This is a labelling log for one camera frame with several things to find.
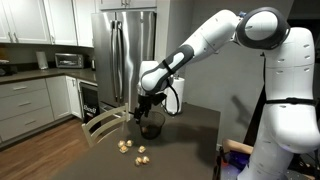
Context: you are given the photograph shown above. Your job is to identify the packaged burger candy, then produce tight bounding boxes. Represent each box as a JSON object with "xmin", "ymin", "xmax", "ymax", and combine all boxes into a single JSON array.
[
  {"xmin": 126, "ymin": 140, "xmax": 134, "ymax": 147},
  {"xmin": 138, "ymin": 146, "xmax": 146, "ymax": 153},
  {"xmin": 119, "ymin": 146, "xmax": 128, "ymax": 154},
  {"xmin": 117, "ymin": 140, "xmax": 126, "ymax": 148},
  {"xmin": 141, "ymin": 126, "xmax": 148, "ymax": 133},
  {"xmin": 134, "ymin": 157, "xmax": 142, "ymax": 166},
  {"xmin": 142, "ymin": 156, "xmax": 150, "ymax": 164}
]

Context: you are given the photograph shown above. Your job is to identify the stainless steel refrigerator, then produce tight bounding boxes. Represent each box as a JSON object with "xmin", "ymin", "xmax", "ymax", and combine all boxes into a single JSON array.
[{"xmin": 91, "ymin": 11, "xmax": 156, "ymax": 113}]

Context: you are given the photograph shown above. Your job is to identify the white canister on counter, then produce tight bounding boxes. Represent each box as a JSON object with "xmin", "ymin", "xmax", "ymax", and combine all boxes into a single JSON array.
[{"xmin": 36, "ymin": 51, "xmax": 48, "ymax": 70}]

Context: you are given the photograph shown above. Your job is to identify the black wine cooler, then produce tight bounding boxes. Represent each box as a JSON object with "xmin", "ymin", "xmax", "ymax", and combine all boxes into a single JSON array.
[{"xmin": 80, "ymin": 82, "xmax": 100, "ymax": 123}]

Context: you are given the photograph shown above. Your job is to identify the white lower drawer cabinets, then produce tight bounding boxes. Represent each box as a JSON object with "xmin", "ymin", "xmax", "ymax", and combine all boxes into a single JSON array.
[{"xmin": 0, "ymin": 76, "xmax": 73, "ymax": 142}]

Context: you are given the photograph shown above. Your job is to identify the silver toaster oven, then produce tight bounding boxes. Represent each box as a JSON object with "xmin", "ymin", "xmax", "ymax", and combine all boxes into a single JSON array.
[{"xmin": 55, "ymin": 53, "xmax": 84, "ymax": 69}]

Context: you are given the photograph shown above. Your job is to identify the white paper towel roll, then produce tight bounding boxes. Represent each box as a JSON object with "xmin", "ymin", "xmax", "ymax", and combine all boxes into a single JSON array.
[{"xmin": 165, "ymin": 77, "xmax": 185, "ymax": 114}]

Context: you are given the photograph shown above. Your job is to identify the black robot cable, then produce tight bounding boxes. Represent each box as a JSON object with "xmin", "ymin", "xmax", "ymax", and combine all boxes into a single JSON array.
[{"xmin": 162, "ymin": 84, "xmax": 181, "ymax": 117}]

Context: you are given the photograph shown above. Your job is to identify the white wooden chair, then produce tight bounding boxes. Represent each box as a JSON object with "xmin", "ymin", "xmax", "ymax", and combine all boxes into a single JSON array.
[{"xmin": 81, "ymin": 103, "xmax": 130, "ymax": 147}]

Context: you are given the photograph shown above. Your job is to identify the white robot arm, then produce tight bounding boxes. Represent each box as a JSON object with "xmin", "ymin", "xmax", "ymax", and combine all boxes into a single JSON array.
[{"xmin": 138, "ymin": 7, "xmax": 320, "ymax": 180}]

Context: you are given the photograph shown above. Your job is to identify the white upper cabinets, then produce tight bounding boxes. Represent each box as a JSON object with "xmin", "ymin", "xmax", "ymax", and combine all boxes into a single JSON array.
[{"xmin": 0, "ymin": 0, "xmax": 96, "ymax": 47}]

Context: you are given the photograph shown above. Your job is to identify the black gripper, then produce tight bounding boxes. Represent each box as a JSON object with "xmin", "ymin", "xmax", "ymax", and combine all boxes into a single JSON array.
[{"xmin": 134, "ymin": 93, "xmax": 166, "ymax": 124}]

